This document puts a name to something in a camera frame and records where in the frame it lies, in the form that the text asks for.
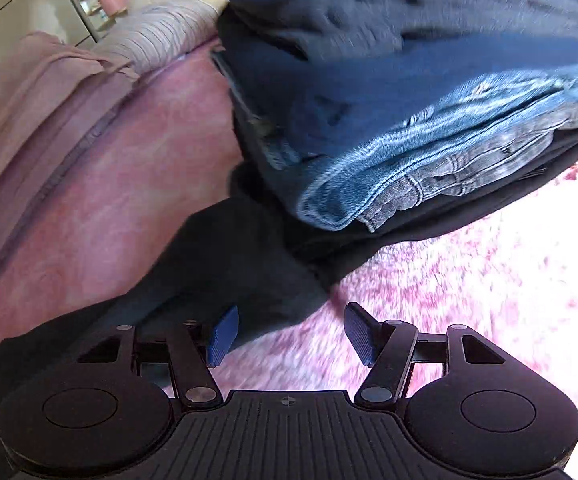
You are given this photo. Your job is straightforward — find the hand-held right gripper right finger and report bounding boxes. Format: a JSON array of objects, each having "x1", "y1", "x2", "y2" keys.
[{"x1": 344, "y1": 302, "x2": 507, "y2": 408}]

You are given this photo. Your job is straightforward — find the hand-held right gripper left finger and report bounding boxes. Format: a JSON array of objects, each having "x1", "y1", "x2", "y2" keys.
[{"x1": 76, "y1": 305, "x2": 240, "y2": 408}]

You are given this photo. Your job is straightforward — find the dark teal garment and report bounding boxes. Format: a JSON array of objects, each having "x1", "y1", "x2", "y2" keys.
[{"x1": 0, "y1": 195, "x2": 342, "y2": 480}]

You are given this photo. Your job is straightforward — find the stack of folded clothes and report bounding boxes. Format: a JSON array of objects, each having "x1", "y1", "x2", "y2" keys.
[{"x1": 211, "y1": 0, "x2": 578, "y2": 273}]

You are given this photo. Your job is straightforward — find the pink floral blanket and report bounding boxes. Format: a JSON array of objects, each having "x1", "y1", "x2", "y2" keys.
[{"x1": 0, "y1": 35, "x2": 578, "y2": 480}]

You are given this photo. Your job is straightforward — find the lilac fleece blanket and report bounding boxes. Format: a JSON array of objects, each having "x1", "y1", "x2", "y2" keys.
[{"x1": 0, "y1": 30, "x2": 142, "y2": 311}]

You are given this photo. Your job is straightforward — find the striped lilac quilt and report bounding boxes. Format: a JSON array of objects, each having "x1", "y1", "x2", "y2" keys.
[{"x1": 91, "y1": 0, "x2": 230, "y2": 73}]

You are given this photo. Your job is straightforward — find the white wardrobe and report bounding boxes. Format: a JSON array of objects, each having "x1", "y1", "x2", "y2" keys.
[{"x1": 0, "y1": 0, "x2": 94, "y2": 96}]

